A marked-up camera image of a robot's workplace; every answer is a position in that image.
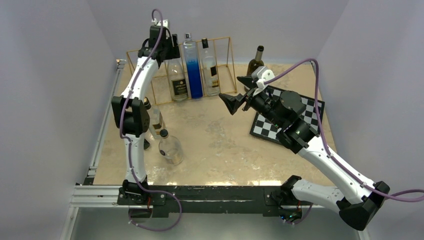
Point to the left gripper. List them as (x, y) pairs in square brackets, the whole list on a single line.
[(174, 52)]

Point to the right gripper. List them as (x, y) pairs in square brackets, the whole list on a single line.
[(233, 102)]

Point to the clear bottle dark label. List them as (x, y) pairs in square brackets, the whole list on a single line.
[(177, 80)]

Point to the dark green wine bottle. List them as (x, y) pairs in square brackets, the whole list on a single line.
[(256, 62)]

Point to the clear bottle black gold label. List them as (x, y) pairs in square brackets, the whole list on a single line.
[(156, 123)]

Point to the clear bottle gold white label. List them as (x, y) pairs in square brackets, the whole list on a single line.
[(170, 148)]

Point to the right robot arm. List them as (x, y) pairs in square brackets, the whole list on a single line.
[(353, 195)]

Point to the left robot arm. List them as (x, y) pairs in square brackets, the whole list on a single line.
[(133, 120)]

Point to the clear bottle black cap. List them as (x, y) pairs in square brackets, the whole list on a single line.
[(209, 64)]

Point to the tall blue gradient bottle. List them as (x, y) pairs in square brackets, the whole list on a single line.
[(192, 65)]

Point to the black white chessboard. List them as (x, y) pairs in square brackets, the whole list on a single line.
[(311, 112)]

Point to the black microphone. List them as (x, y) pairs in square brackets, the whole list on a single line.
[(146, 144)]

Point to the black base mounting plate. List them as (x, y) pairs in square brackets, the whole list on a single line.
[(212, 198)]

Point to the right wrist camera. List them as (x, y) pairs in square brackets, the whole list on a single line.
[(260, 76)]

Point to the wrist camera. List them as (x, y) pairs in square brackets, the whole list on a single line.
[(260, 76), (160, 23)]

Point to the gold wire wine rack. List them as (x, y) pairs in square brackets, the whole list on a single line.
[(159, 91)]

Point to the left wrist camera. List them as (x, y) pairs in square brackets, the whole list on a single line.
[(160, 23)]

